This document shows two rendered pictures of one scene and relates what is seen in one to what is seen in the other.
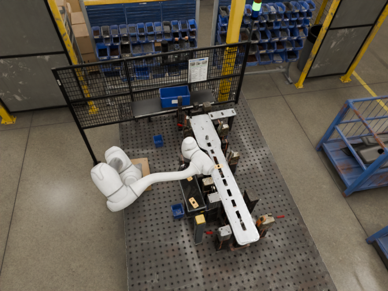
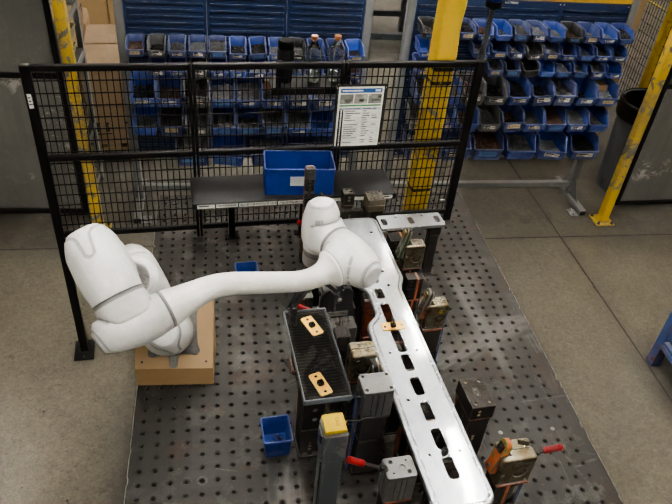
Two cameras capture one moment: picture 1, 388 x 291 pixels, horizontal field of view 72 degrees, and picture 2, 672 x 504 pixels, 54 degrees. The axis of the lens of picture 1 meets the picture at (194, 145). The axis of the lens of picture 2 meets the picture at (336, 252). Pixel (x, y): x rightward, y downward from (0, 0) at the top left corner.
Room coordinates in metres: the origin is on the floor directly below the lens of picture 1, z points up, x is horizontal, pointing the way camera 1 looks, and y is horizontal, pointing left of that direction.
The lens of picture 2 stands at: (-0.36, -0.09, 2.62)
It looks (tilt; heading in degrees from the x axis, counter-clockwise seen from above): 38 degrees down; 3
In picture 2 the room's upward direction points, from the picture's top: 6 degrees clockwise
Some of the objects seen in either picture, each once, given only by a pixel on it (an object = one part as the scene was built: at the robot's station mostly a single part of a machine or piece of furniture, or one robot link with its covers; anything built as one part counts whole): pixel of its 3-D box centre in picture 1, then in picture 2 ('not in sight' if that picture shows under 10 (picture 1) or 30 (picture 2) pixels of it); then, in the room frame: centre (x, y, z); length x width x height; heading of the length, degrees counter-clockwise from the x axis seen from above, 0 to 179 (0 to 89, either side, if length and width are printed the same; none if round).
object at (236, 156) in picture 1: (231, 164); (428, 335); (1.47, -0.38, 0.87); 0.12 x 0.09 x 0.35; 109
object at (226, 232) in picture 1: (222, 238); (390, 503); (0.74, -0.27, 0.88); 0.11 x 0.10 x 0.36; 109
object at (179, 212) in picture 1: (177, 211); (276, 437); (1.01, 0.11, 0.74); 0.11 x 0.10 x 0.09; 19
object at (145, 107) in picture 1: (173, 102); (293, 188); (2.14, 0.25, 1.01); 0.90 x 0.22 x 0.03; 109
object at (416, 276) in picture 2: (223, 149); (409, 303); (1.66, -0.31, 0.84); 0.11 x 0.08 x 0.29; 109
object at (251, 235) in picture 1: (220, 168); (396, 331); (1.33, -0.25, 1.00); 1.38 x 0.22 x 0.02; 19
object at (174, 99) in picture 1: (174, 96); (298, 172); (2.14, 0.23, 1.09); 0.30 x 0.17 x 0.13; 104
